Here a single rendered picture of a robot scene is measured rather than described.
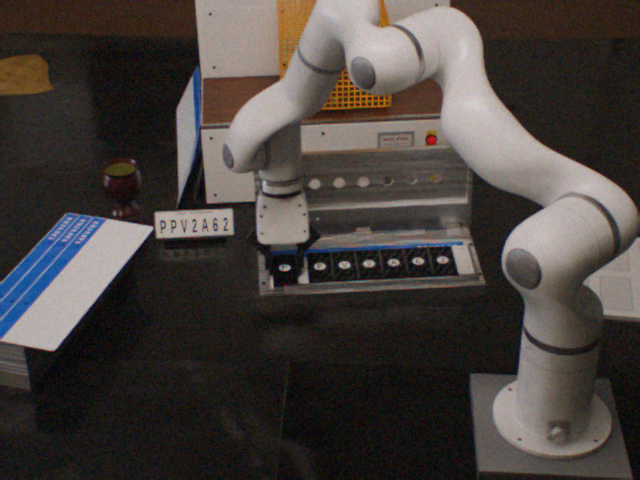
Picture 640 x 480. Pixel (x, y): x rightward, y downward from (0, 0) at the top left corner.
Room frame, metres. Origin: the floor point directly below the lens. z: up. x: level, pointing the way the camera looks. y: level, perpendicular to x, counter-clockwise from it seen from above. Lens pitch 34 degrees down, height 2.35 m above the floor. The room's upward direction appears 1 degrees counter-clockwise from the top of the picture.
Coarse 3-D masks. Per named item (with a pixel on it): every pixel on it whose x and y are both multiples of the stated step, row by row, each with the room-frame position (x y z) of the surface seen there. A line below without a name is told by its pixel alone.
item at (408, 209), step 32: (320, 160) 2.15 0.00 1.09; (352, 160) 2.15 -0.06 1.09; (384, 160) 2.15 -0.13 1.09; (416, 160) 2.16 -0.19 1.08; (448, 160) 2.16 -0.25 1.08; (256, 192) 2.12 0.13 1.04; (320, 192) 2.14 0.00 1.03; (352, 192) 2.14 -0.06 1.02; (384, 192) 2.14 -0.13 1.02; (416, 192) 2.15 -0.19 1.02; (448, 192) 2.15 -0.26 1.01; (320, 224) 2.11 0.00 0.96; (352, 224) 2.12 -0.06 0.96; (384, 224) 2.12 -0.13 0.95; (416, 224) 2.13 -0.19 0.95
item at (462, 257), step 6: (456, 246) 2.07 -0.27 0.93; (462, 246) 2.07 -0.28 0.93; (456, 252) 2.05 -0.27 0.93; (462, 252) 2.05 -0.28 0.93; (468, 252) 2.05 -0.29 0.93; (456, 258) 2.03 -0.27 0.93; (462, 258) 2.03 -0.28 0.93; (468, 258) 2.03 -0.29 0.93; (456, 264) 2.01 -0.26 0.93; (462, 264) 2.01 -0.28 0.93; (468, 264) 2.01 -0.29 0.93; (462, 270) 1.99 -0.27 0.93; (468, 270) 1.99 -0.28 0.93
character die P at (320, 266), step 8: (312, 256) 2.05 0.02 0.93; (320, 256) 2.04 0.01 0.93; (328, 256) 2.04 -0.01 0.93; (312, 264) 2.02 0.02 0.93; (320, 264) 2.01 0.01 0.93; (328, 264) 2.02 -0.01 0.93; (312, 272) 1.99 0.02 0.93; (320, 272) 1.99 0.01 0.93; (328, 272) 1.99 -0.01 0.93; (312, 280) 1.96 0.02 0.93; (320, 280) 1.96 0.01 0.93; (328, 280) 1.96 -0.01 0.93
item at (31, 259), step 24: (72, 216) 2.10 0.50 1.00; (48, 240) 2.01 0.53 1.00; (24, 264) 1.93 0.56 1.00; (0, 288) 1.86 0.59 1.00; (72, 336) 1.83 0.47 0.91; (0, 360) 1.71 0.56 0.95; (24, 360) 1.69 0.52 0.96; (48, 360) 1.75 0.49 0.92; (0, 384) 1.71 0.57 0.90; (24, 384) 1.69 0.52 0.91
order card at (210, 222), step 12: (156, 216) 2.16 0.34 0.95; (168, 216) 2.16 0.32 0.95; (180, 216) 2.17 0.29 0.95; (192, 216) 2.17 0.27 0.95; (204, 216) 2.17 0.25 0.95; (216, 216) 2.17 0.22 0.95; (228, 216) 2.17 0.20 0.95; (156, 228) 2.15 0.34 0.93; (168, 228) 2.15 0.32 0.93; (180, 228) 2.15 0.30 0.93; (192, 228) 2.16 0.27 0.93; (204, 228) 2.16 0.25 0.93; (216, 228) 2.16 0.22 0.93; (228, 228) 2.16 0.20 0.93
